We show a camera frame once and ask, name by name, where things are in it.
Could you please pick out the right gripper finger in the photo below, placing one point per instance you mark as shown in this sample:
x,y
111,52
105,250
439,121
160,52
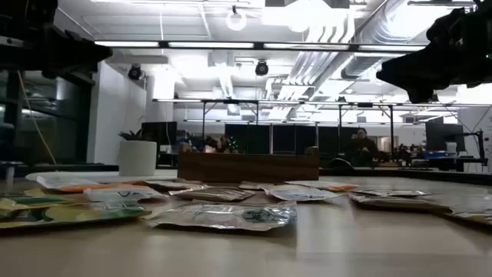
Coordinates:
x,y
423,65
388,77

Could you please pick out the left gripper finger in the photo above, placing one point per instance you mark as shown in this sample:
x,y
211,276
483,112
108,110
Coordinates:
x,y
65,50
98,55

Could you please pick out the brown wooden compartment tray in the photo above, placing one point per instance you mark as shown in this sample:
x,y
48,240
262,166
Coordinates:
x,y
246,167

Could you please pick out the black monitor on arm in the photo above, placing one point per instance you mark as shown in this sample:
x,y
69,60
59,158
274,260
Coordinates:
x,y
444,136

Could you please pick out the black round spotlight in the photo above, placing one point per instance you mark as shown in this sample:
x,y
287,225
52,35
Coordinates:
x,y
261,68
134,72

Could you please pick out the person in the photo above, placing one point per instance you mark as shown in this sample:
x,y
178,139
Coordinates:
x,y
361,148

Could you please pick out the small green succulent plant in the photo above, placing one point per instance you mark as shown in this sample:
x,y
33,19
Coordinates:
x,y
132,135

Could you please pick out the white container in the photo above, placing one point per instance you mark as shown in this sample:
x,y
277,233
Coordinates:
x,y
451,148

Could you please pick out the blue box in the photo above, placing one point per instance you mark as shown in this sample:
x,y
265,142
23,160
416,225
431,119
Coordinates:
x,y
434,155

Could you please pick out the black desk monitor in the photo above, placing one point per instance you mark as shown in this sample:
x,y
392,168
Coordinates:
x,y
159,132

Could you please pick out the black office chair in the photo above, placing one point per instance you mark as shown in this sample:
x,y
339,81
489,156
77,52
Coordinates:
x,y
340,163

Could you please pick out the white plant pot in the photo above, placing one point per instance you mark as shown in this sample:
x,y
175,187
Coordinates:
x,y
137,157

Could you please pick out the long light bar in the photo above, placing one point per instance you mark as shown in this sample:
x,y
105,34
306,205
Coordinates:
x,y
211,45

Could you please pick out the white cup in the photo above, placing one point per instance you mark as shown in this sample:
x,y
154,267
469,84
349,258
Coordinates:
x,y
9,173

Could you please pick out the white round mat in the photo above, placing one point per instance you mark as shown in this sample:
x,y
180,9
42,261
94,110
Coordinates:
x,y
165,174

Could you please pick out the silver green front packet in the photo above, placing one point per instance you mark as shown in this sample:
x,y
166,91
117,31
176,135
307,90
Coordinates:
x,y
227,216

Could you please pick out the black metal rack frame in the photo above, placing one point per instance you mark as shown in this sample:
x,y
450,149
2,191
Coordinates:
x,y
230,101

